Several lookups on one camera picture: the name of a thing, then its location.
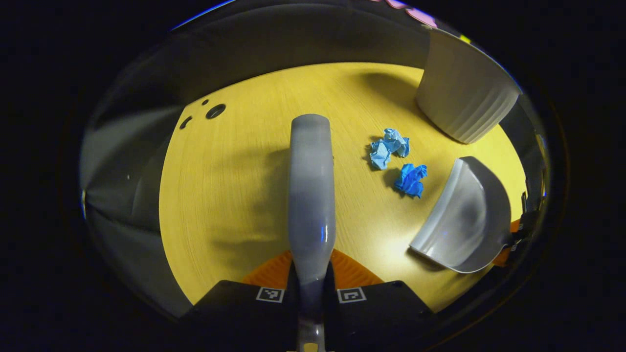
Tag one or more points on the wooden desktop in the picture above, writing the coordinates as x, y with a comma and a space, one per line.
234, 195

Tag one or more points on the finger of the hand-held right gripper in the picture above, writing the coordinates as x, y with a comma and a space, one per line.
515, 226
503, 256

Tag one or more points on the light blue paper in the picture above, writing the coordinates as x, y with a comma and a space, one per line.
386, 149

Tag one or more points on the white ribbed garbage bin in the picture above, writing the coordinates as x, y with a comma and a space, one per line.
464, 98

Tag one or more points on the small grey broom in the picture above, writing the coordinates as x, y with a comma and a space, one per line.
312, 195

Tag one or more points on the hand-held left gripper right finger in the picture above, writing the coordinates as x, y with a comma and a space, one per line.
381, 303

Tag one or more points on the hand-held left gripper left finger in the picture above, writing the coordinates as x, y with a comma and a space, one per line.
234, 303

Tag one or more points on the black backdrop cloth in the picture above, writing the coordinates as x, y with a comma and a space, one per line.
293, 39

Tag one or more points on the dark blue paper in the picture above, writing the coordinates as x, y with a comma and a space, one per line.
411, 181

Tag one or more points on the grey dustpan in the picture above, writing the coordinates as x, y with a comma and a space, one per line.
464, 220

